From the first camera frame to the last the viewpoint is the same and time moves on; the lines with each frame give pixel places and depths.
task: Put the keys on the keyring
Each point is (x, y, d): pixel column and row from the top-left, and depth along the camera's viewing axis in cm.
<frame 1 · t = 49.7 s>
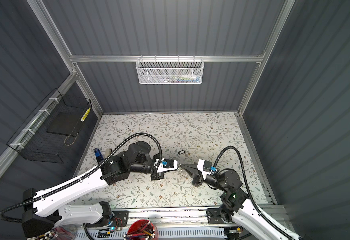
left hand: (176, 166, 63), fingers closed
right hand: (183, 166, 61), fingers closed
black key tag: (181, 152, 100), on the table

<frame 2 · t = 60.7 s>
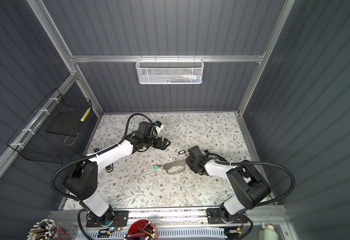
left hand: (164, 140, 89), fingers open
right hand: (187, 161, 93), fingers closed
the named things where they were.

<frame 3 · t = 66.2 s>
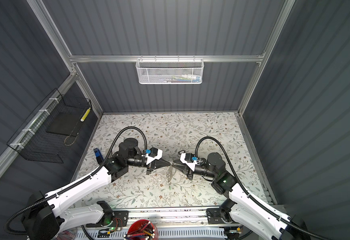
left hand: (170, 162, 67), fingers closed
right hand: (175, 164, 67), fingers closed
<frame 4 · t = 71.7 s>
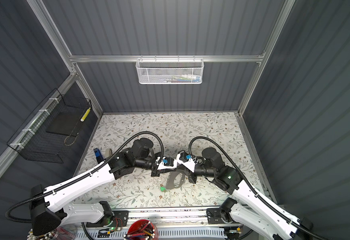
left hand: (174, 164, 68), fingers open
right hand: (177, 169, 68), fingers closed
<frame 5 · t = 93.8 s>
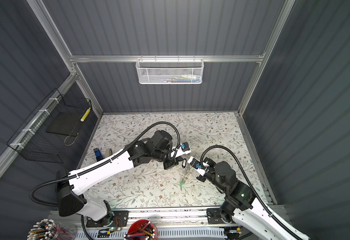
left hand: (182, 157, 71), fingers closed
right hand: (195, 159, 69), fingers closed
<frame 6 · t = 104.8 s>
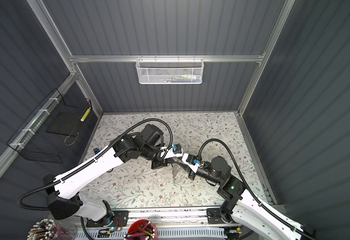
left hand: (173, 159, 67), fingers closed
right hand: (179, 160, 65), fingers closed
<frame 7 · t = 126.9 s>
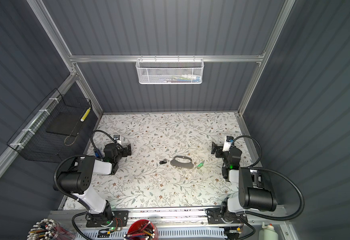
left hand: (121, 144, 97), fingers open
right hand: (222, 143, 91), fingers open
